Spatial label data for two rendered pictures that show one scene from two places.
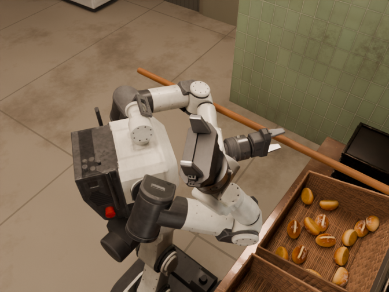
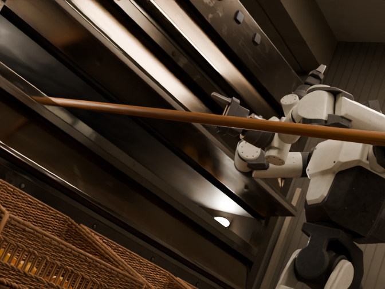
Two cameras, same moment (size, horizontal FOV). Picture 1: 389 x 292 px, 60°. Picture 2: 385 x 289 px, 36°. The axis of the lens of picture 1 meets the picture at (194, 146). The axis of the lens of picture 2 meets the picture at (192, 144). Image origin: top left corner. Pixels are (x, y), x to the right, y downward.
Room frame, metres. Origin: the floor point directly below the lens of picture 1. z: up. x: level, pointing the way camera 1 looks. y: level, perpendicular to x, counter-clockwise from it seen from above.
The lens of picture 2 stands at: (2.47, -0.14, 0.64)
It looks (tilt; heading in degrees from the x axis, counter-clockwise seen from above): 17 degrees up; 186
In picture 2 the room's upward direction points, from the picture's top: 24 degrees clockwise
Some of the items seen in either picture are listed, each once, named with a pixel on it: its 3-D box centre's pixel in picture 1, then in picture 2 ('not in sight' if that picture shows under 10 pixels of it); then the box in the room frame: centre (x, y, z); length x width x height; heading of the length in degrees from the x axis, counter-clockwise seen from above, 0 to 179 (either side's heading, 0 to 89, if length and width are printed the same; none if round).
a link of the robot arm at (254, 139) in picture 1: (250, 145); (242, 122); (0.79, -0.20, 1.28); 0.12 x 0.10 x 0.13; 107
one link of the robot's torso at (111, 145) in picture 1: (128, 170); (360, 185); (0.69, 0.22, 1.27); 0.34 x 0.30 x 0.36; 17
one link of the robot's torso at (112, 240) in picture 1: (135, 221); (332, 266); (0.65, 0.23, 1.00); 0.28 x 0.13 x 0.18; 142
